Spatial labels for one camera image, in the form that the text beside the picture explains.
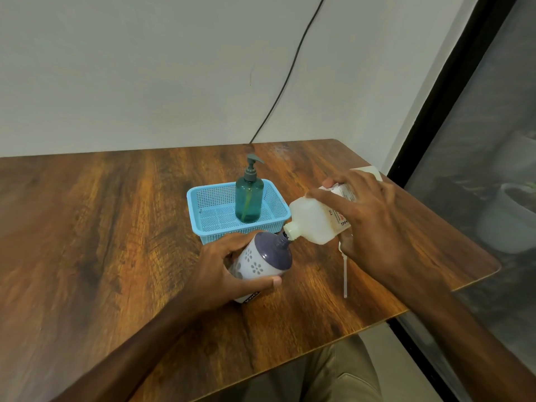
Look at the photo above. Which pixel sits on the person's right hand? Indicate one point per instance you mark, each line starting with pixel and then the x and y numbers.
pixel 377 234

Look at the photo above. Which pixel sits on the person's left hand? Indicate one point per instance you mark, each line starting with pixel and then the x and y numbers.
pixel 213 276

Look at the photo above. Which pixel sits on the short white pump head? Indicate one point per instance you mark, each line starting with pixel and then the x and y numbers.
pixel 345 276

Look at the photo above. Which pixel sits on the small purple and white bottle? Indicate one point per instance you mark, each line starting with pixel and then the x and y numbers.
pixel 268 255

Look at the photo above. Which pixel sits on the large translucent bottle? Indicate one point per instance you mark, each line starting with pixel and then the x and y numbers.
pixel 312 219

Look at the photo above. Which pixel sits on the blue plastic basket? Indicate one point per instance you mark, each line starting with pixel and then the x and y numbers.
pixel 209 205

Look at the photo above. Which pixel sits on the small dark green bottle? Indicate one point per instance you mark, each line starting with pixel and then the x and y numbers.
pixel 249 203

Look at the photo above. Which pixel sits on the dark green pump head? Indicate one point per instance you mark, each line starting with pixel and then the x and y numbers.
pixel 250 173

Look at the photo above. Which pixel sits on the person's left forearm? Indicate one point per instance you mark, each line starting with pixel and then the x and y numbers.
pixel 130 360

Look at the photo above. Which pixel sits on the person's beige trousers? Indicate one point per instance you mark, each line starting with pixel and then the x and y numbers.
pixel 326 376

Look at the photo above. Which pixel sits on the white plant pot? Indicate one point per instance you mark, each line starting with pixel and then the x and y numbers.
pixel 504 226
pixel 517 156

